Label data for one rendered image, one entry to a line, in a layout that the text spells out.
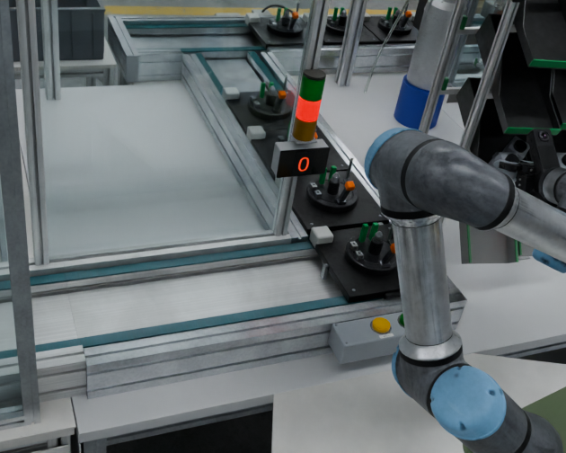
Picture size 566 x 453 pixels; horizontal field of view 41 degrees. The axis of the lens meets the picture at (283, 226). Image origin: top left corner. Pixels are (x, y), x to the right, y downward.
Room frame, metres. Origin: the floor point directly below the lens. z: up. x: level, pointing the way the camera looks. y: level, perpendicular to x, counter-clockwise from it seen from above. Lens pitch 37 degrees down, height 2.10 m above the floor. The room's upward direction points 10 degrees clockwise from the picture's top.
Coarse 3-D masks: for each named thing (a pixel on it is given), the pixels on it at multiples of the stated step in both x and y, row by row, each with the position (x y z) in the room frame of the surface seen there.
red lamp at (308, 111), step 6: (300, 102) 1.47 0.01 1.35; (306, 102) 1.46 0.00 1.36; (312, 102) 1.46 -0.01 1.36; (318, 102) 1.47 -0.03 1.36; (300, 108) 1.46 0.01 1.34; (306, 108) 1.46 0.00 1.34; (312, 108) 1.46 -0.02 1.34; (318, 108) 1.47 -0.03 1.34; (300, 114) 1.46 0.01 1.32; (306, 114) 1.46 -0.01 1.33; (312, 114) 1.46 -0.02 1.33; (318, 114) 1.48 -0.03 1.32; (306, 120) 1.46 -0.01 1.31; (312, 120) 1.46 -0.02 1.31
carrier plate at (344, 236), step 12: (360, 228) 1.57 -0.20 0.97; (384, 228) 1.59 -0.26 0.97; (336, 240) 1.51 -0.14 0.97; (348, 240) 1.52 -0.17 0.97; (324, 252) 1.45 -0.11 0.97; (336, 252) 1.46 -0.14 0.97; (336, 264) 1.41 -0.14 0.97; (348, 264) 1.42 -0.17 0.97; (336, 276) 1.37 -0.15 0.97; (348, 276) 1.38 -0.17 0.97; (360, 276) 1.38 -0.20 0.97; (372, 276) 1.39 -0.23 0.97; (384, 276) 1.40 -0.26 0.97; (396, 276) 1.41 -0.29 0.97; (348, 288) 1.33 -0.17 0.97; (360, 288) 1.34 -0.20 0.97; (372, 288) 1.35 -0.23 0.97; (384, 288) 1.36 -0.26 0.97; (396, 288) 1.36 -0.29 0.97; (348, 300) 1.30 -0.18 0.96; (360, 300) 1.32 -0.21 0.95
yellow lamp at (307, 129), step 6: (300, 120) 1.46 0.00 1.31; (294, 126) 1.47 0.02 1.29; (300, 126) 1.46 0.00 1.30; (306, 126) 1.46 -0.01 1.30; (312, 126) 1.46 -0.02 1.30; (294, 132) 1.47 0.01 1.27; (300, 132) 1.46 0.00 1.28; (306, 132) 1.46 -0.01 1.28; (312, 132) 1.47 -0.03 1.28; (300, 138) 1.46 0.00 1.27; (306, 138) 1.46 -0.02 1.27; (312, 138) 1.47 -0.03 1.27
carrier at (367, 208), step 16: (352, 160) 1.74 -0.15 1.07; (304, 176) 1.77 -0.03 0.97; (320, 176) 1.72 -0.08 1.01; (336, 176) 1.68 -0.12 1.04; (352, 176) 1.82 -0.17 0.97; (304, 192) 1.69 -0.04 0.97; (320, 192) 1.65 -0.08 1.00; (336, 192) 1.68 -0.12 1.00; (352, 192) 1.71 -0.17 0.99; (368, 192) 1.75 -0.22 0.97; (304, 208) 1.62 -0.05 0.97; (320, 208) 1.63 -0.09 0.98; (336, 208) 1.62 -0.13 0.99; (352, 208) 1.65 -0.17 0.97; (368, 208) 1.67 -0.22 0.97; (304, 224) 1.55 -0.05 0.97; (320, 224) 1.56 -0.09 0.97; (336, 224) 1.57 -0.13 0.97; (352, 224) 1.59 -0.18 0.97; (368, 224) 1.61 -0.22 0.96; (384, 224) 1.63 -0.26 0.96
